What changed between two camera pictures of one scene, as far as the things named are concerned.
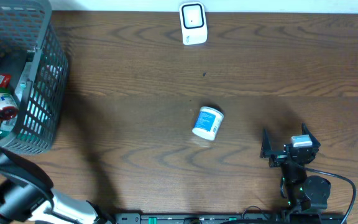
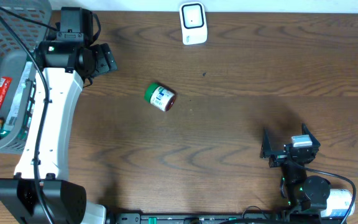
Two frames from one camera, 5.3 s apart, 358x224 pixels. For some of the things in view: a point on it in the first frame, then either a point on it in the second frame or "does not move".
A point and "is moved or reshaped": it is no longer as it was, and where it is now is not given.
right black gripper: [277, 159] does not move
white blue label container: [207, 123] → [338, 203]
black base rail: [230, 218] does not move
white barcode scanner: [193, 23] does not move
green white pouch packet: [20, 88] is moved or reshaped
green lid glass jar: [3, 103] → [160, 97]
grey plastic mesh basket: [12, 31] does not move
